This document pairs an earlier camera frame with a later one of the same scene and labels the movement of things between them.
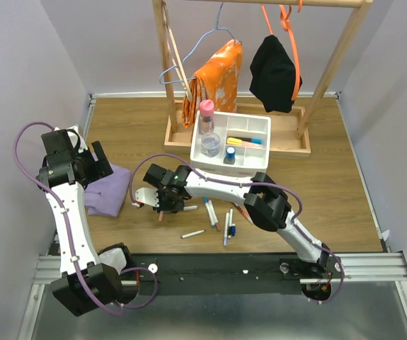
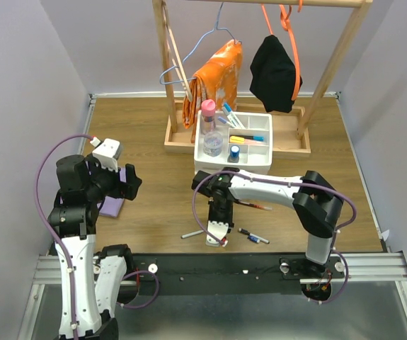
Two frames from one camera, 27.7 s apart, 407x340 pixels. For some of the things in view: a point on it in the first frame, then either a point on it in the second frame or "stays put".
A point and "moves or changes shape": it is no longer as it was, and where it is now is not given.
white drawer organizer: (231, 143) stays put
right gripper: (177, 208) → (211, 218)
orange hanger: (285, 24) stays put
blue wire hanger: (216, 27) stays put
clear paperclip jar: (210, 144) stays put
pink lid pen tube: (207, 108) stays put
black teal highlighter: (253, 140) moves or changes shape
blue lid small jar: (230, 156) moves or changes shape
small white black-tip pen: (196, 232) stays put
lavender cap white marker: (226, 228) moves or changes shape
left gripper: (101, 167) → (129, 189)
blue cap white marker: (209, 212) moves or changes shape
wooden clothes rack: (289, 131) stays put
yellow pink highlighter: (231, 141) moves or changes shape
